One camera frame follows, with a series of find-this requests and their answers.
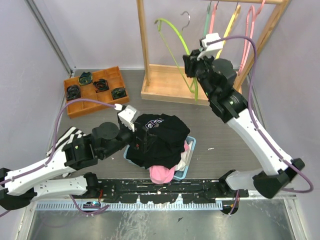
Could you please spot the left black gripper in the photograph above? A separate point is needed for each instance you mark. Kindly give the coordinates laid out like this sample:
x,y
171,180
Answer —
x,y
144,144

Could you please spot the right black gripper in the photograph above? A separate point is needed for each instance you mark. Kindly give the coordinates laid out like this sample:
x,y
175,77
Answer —
x,y
191,62

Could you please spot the lime green hanger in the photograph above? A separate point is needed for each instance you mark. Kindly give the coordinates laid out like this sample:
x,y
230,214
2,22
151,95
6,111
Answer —
x,y
176,44

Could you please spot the black t shirt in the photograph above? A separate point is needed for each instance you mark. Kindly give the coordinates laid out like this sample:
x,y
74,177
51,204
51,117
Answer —
x,y
166,150

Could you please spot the pink t shirt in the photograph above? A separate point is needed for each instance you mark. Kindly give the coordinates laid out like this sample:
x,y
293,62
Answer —
x,y
161,174

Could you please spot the mint green hanger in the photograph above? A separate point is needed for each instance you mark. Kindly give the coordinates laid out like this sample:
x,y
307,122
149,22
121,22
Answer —
x,y
207,18

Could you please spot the white t shirt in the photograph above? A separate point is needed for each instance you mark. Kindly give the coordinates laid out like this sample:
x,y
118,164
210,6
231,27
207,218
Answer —
x,y
184,156

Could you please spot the yellow hanger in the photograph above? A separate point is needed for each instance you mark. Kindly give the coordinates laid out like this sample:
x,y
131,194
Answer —
x,y
229,27

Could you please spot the salmon pink metal hanger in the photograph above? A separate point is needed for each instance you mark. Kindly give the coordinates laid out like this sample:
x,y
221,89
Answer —
x,y
212,19

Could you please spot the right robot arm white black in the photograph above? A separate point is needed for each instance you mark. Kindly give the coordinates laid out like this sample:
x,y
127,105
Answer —
x,y
216,77

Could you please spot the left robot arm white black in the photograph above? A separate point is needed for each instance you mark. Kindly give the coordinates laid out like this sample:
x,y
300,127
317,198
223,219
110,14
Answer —
x,y
39,180

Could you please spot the wooden clothes rack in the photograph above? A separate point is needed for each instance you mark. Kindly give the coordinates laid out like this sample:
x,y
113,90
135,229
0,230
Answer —
x,y
164,83

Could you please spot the light blue plastic basket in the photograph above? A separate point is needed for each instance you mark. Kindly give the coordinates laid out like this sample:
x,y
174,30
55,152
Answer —
x,y
180,175

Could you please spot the black white striped cloth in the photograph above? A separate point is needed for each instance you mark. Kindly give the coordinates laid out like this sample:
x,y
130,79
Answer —
x,y
71,134

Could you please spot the green black rolled sock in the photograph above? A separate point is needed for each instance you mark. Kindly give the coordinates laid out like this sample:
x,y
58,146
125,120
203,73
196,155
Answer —
x,y
85,78

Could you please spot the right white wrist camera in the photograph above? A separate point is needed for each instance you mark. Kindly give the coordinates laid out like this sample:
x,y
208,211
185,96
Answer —
x,y
209,49

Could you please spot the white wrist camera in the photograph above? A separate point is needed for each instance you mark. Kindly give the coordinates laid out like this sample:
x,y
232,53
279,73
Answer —
x,y
209,49
127,115

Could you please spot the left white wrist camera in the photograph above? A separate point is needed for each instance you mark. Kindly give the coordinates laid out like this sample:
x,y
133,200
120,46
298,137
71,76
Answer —
x,y
127,115

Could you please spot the black mounting base plate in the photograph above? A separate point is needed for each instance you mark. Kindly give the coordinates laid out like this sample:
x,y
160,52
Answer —
x,y
128,191

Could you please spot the aluminium rail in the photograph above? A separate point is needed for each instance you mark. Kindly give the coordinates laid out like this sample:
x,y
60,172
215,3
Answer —
x,y
94,204

